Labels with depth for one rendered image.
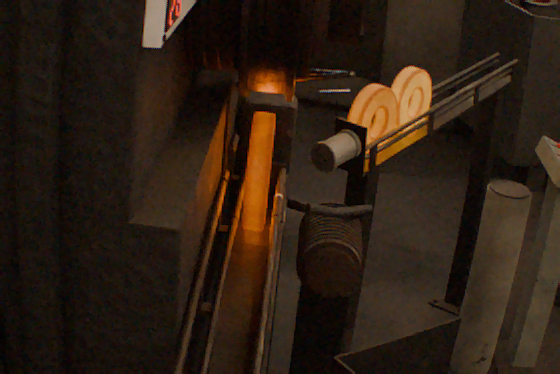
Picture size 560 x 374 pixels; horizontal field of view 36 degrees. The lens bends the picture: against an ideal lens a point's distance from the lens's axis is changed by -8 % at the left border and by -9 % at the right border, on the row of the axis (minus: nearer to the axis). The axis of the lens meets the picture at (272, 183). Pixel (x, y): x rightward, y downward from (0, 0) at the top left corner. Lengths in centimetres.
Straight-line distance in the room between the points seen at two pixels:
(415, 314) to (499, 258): 50
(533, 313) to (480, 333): 16
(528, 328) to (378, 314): 48
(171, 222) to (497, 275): 136
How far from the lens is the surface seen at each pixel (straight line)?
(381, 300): 266
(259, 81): 125
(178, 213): 99
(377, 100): 185
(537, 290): 232
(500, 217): 215
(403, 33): 406
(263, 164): 135
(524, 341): 240
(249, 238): 143
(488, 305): 225
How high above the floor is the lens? 129
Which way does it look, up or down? 23 degrees down
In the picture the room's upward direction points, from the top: 6 degrees clockwise
